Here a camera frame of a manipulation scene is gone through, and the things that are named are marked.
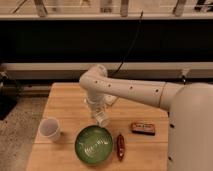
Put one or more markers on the dark red bottle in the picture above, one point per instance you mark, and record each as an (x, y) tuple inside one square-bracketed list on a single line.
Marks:
[(120, 147)]

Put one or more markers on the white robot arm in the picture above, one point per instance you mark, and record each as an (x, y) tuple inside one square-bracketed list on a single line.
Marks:
[(190, 109)]

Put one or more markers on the translucent plastic cup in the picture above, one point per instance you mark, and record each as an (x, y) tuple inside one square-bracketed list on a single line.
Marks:
[(50, 129)]

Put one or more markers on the wooden table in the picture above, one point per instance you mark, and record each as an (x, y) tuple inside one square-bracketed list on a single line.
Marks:
[(66, 103)]

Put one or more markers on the white packet on table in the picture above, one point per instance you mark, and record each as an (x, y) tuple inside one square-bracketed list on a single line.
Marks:
[(110, 99)]

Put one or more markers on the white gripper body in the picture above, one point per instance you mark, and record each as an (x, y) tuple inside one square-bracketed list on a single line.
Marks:
[(97, 108)]

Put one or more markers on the green ceramic bowl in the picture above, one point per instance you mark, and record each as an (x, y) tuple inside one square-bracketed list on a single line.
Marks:
[(94, 145)]

